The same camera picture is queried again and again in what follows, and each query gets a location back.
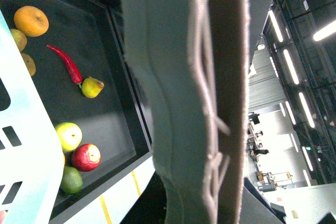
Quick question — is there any grey basket handle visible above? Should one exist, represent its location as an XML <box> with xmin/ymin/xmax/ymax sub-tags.
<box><xmin>121</xmin><ymin>0</ymin><xmax>250</xmax><ymax>223</ymax></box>

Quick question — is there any light teal shopping basket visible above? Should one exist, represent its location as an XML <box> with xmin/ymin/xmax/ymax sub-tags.
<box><xmin>1</xmin><ymin>17</ymin><xmax>64</xmax><ymax>223</ymax></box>

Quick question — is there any red chili pepper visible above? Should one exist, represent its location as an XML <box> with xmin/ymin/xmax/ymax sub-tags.
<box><xmin>46</xmin><ymin>45</ymin><xmax>83</xmax><ymax>88</ymax></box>

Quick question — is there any green apple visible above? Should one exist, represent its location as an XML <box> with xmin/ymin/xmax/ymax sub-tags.
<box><xmin>55</xmin><ymin>122</ymin><xmax>82</xmax><ymax>152</ymax></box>

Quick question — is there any yellow-orange apple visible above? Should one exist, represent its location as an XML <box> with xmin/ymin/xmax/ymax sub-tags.
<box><xmin>20</xmin><ymin>52</ymin><xmax>36</xmax><ymax>77</ymax></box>

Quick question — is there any golden pear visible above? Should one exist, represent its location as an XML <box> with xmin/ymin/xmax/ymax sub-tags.
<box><xmin>14</xmin><ymin>6</ymin><xmax>49</xmax><ymax>37</ymax></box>

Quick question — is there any small yellow-green pear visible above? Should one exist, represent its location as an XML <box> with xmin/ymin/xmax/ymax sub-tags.
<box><xmin>10</xmin><ymin>28</ymin><xmax>27</xmax><ymax>52</ymax></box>

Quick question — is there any black metal shelf frame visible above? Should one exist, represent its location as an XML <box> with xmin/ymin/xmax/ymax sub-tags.
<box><xmin>1</xmin><ymin>0</ymin><xmax>151</xmax><ymax>223</ymax></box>

